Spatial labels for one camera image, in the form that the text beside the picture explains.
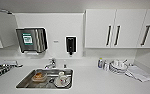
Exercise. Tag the patterned plate stack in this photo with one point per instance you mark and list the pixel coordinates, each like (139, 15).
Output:
(117, 70)

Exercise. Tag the steel paper towel dispenser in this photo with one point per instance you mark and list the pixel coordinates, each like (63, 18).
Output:
(37, 40)

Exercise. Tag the white wall cabinet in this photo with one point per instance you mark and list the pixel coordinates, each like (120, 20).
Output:
(97, 28)

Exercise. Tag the blue dish soap bottle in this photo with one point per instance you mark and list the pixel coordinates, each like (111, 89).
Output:
(100, 64)

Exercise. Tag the small wall label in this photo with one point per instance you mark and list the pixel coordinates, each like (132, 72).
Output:
(56, 41)

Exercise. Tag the white mug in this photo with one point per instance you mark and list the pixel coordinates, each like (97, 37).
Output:
(62, 77)

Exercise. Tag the chrome faucet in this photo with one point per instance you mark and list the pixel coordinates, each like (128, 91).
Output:
(51, 62)

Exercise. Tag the steel sink basin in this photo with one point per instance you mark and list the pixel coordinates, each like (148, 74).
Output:
(24, 83)

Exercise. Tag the clear container orange food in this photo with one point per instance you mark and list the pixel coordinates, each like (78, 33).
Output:
(38, 76)

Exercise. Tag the small white bottle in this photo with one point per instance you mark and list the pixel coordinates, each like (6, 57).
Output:
(105, 66)

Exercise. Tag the white bowl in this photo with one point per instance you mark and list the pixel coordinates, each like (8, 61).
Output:
(117, 63)

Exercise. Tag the white plate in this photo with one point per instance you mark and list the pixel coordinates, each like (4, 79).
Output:
(68, 83)

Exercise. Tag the black wall soap dispenser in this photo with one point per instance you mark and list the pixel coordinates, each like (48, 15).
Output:
(71, 45)

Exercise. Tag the dish rack with items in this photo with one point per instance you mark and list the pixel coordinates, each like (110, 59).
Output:
(1, 71)

